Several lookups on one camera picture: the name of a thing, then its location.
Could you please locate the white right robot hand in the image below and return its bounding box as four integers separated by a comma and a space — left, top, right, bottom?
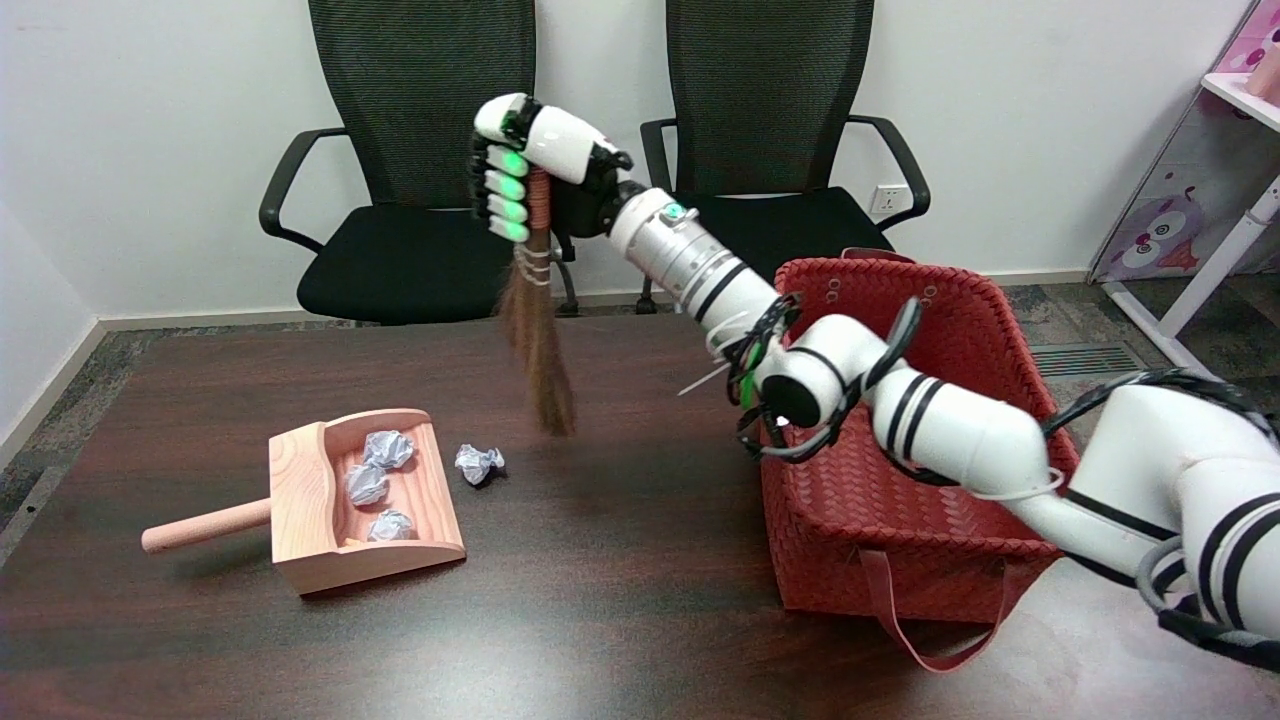
468, 92, 646, 243

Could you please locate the brown straw hand broom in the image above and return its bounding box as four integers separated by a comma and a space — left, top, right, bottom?
497, 168, 578, 437

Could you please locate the wooden dustpan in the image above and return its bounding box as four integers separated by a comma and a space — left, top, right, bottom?
141, 408, 467, 597

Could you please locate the black mesh office chair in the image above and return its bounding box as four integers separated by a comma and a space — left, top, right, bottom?
638, 0, 931, 316
259, 0, 581, 327

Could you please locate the white zip tie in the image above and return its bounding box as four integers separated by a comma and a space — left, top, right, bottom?
678, 362, 736, 397

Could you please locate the red woven basket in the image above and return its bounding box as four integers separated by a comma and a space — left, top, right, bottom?
758, 248, 1081, 673

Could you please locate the floor vent grille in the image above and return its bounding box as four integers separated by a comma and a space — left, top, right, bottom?
1030, 343, 1141, 378

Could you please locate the pink owl print shelf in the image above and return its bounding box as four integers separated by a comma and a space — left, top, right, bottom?
1095, 0, 1280, 283

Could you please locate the pink cup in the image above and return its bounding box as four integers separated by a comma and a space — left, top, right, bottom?
1245, 45, 1280, 106

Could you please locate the thick green cable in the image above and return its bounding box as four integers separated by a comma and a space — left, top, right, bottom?
738, 335, 771, 411

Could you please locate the black cable loop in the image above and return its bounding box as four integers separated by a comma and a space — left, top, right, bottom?
720, 293, 923, 464

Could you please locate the black corrugated cable conduit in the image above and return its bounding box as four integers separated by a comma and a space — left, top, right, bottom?
1040, 368, 1280, 673

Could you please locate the white desk leg frame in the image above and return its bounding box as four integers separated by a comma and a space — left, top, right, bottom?
1103, 175, 1280, 381

